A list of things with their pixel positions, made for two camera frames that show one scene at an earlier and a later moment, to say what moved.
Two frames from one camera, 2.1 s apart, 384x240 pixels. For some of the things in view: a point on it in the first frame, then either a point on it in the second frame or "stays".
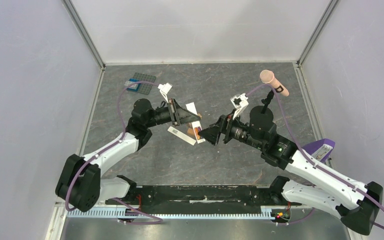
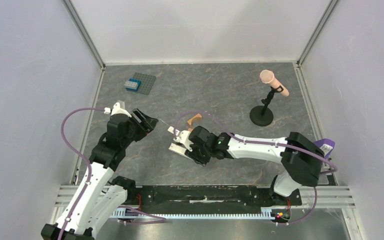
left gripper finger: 185,116 to 149,123
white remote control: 191,106 to 179,150
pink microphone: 267,76 stays
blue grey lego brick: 133,87 stays
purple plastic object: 320,149 stays
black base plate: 269,197 stays
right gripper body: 227,129 to 185,151
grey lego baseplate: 144,88 stays
